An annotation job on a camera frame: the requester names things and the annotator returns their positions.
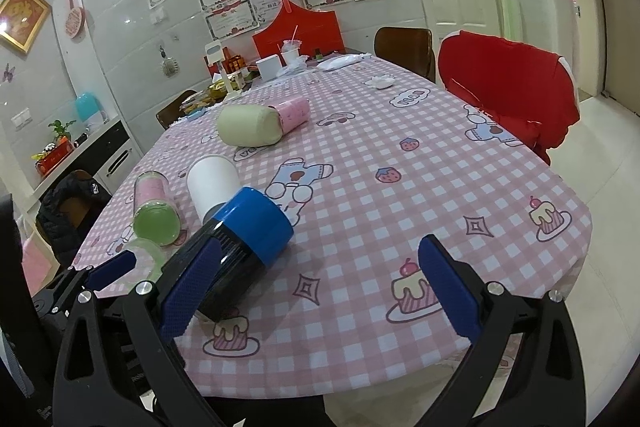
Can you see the gold framed red picture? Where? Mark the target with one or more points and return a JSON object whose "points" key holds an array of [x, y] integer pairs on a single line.
{"points": [[21, 21]]}

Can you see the white desk lamp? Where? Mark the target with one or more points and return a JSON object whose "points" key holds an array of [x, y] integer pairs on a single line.
{"points": [[214, 55]]}

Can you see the white sideboard cabinet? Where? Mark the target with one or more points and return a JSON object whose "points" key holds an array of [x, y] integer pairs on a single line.
{"points": [[109, 154]]}

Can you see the black cup with blue lid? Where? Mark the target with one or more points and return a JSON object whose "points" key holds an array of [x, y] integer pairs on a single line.
{"points": [[252, 231]]}

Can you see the pink checkered tablecloth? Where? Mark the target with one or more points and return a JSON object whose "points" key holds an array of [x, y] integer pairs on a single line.
{"points": [[362, 181]]}

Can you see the black jacket on chair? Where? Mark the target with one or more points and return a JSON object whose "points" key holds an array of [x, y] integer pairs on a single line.
{"points": [[67, 213]]}

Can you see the pink cup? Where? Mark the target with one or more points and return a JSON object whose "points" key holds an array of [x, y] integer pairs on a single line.
{"points": [[292, 113]]}

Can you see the blue humidifier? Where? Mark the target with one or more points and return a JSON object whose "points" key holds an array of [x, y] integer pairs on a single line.
{"points": [[90, 111]]}

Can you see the plastic drink cup with straw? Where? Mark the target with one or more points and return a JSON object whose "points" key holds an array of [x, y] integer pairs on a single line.
{"points": [[290, 48]]}

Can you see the small light green cup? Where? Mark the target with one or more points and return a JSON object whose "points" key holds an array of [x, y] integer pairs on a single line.
{"points": [[150, 259]]}

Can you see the potted plant red pot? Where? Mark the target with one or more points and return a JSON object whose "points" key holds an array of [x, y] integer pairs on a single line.
{"points": [[56, 150]]}

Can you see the red covered chair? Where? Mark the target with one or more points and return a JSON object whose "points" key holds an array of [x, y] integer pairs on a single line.
{"points": [[518, 94]]}

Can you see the brown wooden chair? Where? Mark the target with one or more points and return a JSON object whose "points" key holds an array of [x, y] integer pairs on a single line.
{"points": [[409, 48]]}

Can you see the dark chair at wall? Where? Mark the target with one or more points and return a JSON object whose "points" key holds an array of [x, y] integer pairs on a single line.
{"points": [[172, 112]]}

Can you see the pink green can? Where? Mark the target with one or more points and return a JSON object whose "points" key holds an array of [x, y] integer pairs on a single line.
{"points": [[156, 217]]}

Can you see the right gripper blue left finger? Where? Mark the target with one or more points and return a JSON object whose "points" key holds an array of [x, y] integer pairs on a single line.
{"points": [[155, 314]]}

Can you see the red gift bag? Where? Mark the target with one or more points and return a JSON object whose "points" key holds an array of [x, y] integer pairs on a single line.
{"points": [[317, 31]]}

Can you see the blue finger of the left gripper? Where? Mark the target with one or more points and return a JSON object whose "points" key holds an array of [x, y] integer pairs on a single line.
{"points": [[110, 271]]}

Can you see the white paper cup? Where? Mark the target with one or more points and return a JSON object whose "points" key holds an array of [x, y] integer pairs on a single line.
{"points": [[212, 181]]}

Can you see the white box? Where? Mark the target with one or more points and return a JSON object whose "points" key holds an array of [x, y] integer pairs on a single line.
{"points": [[269, 67]]}

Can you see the white crumpled tissue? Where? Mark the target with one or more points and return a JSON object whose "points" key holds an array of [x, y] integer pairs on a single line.
{"points": [[380, 82]]}

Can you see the red round hanging ornament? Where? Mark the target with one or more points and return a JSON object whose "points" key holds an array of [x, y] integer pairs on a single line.
{"points": [[75, 19]]}

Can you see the pale green cup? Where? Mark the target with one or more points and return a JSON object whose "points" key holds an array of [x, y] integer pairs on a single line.
{"points": [[249, 125]]}

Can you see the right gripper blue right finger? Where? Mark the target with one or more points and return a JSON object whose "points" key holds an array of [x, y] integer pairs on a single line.
{"points": [[488, 320]]}

